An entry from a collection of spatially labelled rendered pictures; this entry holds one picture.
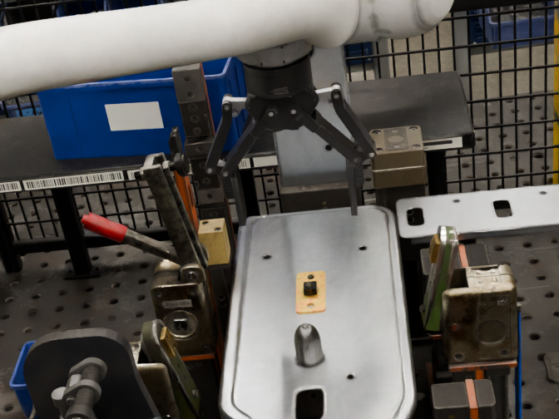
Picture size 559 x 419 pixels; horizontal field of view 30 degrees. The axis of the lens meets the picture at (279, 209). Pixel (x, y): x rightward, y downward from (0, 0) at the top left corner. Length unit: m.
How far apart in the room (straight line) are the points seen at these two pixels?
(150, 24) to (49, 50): 0.09
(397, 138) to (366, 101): 0.19
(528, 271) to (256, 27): 1.04
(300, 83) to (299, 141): 0.38
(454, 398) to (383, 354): 0.10
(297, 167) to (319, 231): 0.13
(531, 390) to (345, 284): 0.40
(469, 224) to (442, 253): 0.23
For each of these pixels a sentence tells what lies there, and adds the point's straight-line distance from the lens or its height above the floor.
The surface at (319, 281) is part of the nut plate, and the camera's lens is 1.35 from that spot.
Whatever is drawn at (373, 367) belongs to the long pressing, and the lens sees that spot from 1.22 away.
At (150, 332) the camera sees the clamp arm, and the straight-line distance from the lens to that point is 1.15.
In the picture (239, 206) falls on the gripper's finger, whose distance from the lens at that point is 1.25.
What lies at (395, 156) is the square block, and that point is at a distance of 1.50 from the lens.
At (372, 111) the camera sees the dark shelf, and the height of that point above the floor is 1.03.
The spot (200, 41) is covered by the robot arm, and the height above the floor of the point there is 1.46.
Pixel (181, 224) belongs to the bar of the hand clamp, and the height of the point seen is 1.13.
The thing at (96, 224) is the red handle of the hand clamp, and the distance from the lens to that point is 1.29.
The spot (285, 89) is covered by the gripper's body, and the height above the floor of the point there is 1.31.
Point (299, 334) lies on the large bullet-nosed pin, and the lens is 1.21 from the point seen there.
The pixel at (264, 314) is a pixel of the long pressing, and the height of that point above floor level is 1.00.
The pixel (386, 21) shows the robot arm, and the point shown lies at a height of 1.43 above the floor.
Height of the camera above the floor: 1.80
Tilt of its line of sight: 32 degrees down
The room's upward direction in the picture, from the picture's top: 9 degrees counter-clockwise
